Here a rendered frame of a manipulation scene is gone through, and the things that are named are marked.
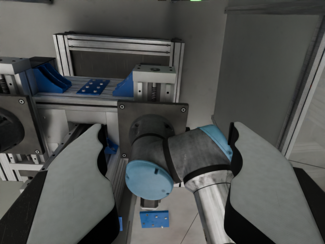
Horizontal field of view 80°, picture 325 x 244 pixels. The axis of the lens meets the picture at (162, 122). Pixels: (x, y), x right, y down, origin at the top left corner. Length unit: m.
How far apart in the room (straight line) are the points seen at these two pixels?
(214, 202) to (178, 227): 2.55
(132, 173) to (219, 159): 0.20
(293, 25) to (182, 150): 0.62
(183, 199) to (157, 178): 2.09
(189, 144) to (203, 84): 1.29
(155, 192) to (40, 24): 1.56
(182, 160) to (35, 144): 0.54
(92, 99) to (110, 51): 0.72
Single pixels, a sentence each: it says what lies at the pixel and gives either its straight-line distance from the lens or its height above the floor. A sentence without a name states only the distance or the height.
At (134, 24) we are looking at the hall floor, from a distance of 1.60.
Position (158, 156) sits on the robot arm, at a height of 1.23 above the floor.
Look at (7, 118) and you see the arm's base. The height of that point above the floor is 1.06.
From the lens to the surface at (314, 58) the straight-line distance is 0.76.
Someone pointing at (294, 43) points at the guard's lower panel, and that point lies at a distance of 0.85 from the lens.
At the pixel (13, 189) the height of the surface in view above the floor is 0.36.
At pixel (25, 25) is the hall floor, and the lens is 1.87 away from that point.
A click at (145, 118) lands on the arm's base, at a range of 0.60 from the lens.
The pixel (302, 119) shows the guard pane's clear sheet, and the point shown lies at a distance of 0.81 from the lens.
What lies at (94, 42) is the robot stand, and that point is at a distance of 1.44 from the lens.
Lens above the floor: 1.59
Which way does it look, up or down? 61 degrees down
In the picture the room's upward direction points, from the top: 179 degrees clockwise
